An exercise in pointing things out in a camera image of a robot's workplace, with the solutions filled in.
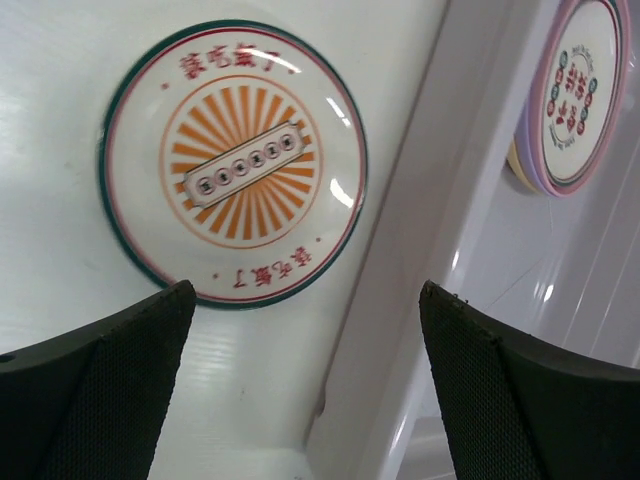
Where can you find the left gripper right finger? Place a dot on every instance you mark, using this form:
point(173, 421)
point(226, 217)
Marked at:
point(516, 407)

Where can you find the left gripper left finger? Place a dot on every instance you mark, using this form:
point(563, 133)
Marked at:
point(91, 403)

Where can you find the yellow bear plate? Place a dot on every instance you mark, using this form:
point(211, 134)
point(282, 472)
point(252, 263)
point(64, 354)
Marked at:
point(513, 161)

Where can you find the lavender plastic plate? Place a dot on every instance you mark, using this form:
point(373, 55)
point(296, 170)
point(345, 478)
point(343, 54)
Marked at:
point(526, 159)

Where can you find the orange sunburst pattern plate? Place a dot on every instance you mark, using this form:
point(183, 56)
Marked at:
point(233, 155)

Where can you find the pink plastic plate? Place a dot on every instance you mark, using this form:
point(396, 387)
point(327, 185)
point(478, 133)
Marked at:
point(535, 104)

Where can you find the white plate red characters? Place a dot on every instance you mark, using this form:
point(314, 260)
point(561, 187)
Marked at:
point(580, 90)

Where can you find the lavender plastic bin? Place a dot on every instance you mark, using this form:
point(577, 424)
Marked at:
point(565, 270)

